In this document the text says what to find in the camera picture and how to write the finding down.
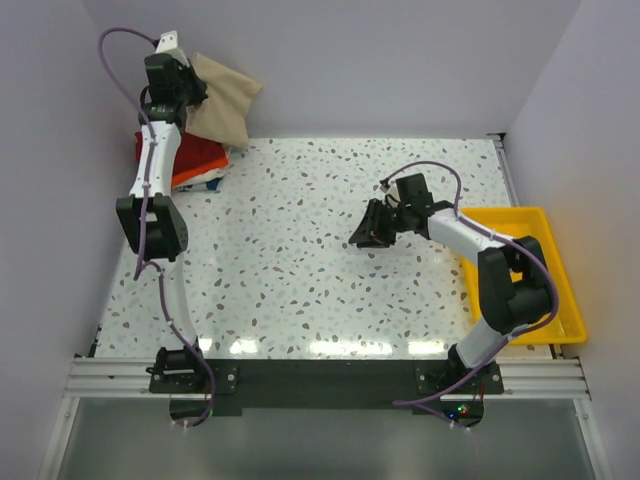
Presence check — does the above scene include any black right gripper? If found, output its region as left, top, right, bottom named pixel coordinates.
left=348, top=199, right=411, bottom=249

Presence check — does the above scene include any beige t-shirt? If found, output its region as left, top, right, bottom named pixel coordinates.
left=186, top=53, right=263, bottom=148

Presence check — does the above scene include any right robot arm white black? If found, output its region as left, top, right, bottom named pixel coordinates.
left=349, top=174, right=559, bottom=393

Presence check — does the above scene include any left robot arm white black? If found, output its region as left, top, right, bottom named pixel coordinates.
left=116, top=53, right=210, bottom=394

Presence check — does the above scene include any folded red t-shirt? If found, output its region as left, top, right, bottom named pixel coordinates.
left=150, top=133, right=222, bottom=179

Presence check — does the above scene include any folded orange t-shirt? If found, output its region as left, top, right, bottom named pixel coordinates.
left=171, top=157, right=201, bottom=188

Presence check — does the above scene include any folded white blue t-shirt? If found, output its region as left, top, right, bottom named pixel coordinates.
left=177, top=177, right=223, bottom=192

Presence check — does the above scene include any yellow plastic tray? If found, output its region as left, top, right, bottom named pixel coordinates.
left=458, top=205, right=588, bottom=347

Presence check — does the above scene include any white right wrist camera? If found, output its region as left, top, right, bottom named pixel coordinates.
left=385, top=182, right=400, bottom=205

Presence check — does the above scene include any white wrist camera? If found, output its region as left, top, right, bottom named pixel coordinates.
left=385, top=182, right=400, bottom=205
left=155, top=30, right=190, bottom=66

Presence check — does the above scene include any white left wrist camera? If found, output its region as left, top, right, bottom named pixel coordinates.
left=155, top=30, right=190, bottom=66

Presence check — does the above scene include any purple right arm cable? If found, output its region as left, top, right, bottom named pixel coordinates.
left=379, top=160, right=560, bottom=431

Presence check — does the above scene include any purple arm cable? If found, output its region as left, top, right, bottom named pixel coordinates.
left=97, top=27, right=219, bottom=429
left=379, top=160, right=560, bottom=431

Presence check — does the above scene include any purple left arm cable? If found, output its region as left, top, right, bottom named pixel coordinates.
left=97, top=27, right=219, bottom=429

